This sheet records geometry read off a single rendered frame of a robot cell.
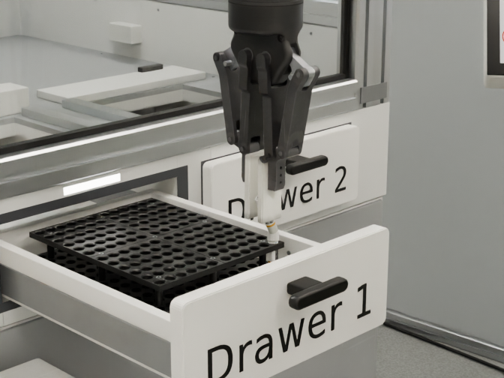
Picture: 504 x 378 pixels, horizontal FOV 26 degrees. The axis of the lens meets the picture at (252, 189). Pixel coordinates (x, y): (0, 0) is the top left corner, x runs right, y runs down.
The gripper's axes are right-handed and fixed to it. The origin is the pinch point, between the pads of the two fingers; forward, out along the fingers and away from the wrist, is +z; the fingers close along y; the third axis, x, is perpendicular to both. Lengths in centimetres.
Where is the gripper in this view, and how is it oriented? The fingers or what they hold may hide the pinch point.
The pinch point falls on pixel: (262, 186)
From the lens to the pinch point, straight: 114.7
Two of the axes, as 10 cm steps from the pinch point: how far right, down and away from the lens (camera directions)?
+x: -7.1, 2.1, -6.8
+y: -7.1, -2.2, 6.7
